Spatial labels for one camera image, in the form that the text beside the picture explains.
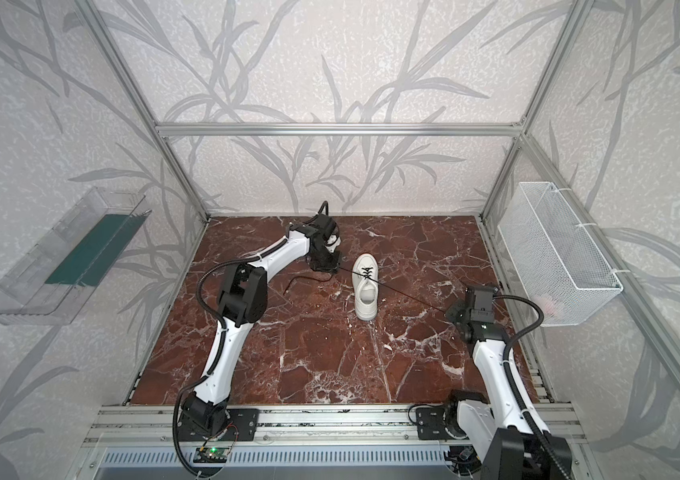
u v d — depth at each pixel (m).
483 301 0.65
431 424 0.74
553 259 0.64
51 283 0.63
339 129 1.78
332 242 0.93
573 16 0.71
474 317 0.64
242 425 0.74
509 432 0.41
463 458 0.76
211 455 0.72
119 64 0.79
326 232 0.87
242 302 0.62
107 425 0.76
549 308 0.72
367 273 0.97
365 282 0.93
